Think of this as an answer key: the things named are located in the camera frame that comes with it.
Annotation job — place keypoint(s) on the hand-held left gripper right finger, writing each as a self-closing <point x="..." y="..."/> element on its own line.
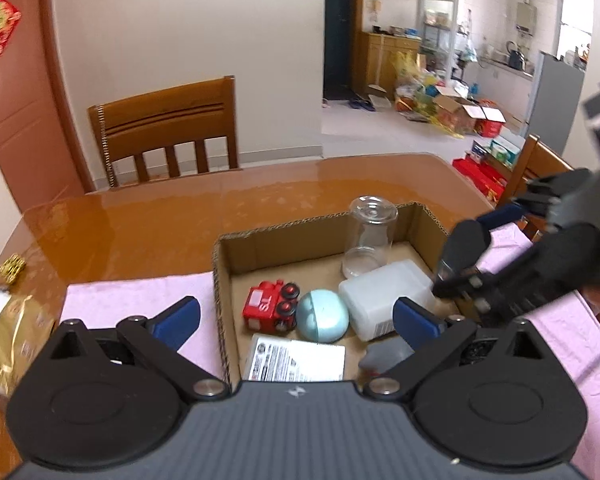
<point x="420" y="325"/>

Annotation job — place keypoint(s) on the grey refrigerator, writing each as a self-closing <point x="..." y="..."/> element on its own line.
<point x="555" y="100"/>

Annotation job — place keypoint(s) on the metal storage shelf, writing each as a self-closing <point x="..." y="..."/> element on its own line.
<point x="437" y="35"/>

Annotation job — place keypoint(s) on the gold tissue pack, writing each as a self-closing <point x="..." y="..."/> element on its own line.
<point x="10" y="345"/>

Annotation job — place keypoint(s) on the red toy train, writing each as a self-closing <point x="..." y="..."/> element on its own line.
<point x="265" y="307"/>

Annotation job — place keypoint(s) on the small gold packet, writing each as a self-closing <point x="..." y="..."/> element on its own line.
<point x="12" y="269"/>

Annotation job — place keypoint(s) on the stack of red gift boxes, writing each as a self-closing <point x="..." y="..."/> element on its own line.
<point x="480" y="177"/>

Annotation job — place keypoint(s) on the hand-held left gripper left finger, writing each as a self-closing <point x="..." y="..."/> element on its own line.
<point x="177" y="319"/>

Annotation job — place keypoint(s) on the white plastic container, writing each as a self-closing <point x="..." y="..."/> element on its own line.
<point x="375" y="295"/>

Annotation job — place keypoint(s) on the open cardboard floor box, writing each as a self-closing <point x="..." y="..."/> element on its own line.
<point x="452" y="110"/>

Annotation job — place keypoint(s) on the teal round case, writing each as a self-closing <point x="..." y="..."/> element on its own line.
<point x="322" y="317"/>

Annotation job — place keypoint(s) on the yellow plastic bags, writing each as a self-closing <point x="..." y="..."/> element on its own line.
<point x="407" y="72"/>

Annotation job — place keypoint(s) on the white water heater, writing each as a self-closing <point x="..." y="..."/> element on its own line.
<point x="526" y="17"/>

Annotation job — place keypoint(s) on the wooden cabinet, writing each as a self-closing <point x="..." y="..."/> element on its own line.
<point x="380" y="60"/>

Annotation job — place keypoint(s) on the wooden chair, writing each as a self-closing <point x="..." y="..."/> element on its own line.
<point x="165" y="115"/>
<point x="535" y="165"/>

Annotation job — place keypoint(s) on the brown wooden door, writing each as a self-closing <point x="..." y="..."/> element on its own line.
<point x="25" y="125"/>

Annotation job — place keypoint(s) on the grey elephant toy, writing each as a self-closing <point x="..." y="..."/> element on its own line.
<point x="385" y="356"/>

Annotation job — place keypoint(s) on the pink tablecloth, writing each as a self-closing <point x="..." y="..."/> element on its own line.
<point x="120" y="300"/>

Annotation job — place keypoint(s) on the clear glass jar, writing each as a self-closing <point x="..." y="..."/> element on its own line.
<point x="370" y="230"/>

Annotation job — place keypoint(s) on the red floor box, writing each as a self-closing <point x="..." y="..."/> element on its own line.
<point x="491" y="121"/>

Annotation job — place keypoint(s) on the brown cardboard box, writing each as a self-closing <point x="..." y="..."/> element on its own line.
<point x="275" y="255"/>

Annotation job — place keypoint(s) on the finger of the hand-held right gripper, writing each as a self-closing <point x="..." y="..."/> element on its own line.
<point x="530" y="275"/>
<point x="502" y="216"/>

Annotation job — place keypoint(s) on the dark kettle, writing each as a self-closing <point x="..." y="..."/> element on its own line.
<point x="516" y="60"/>

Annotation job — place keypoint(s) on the white labelled flat box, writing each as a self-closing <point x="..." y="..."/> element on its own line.
<point x="300" y="360"/>

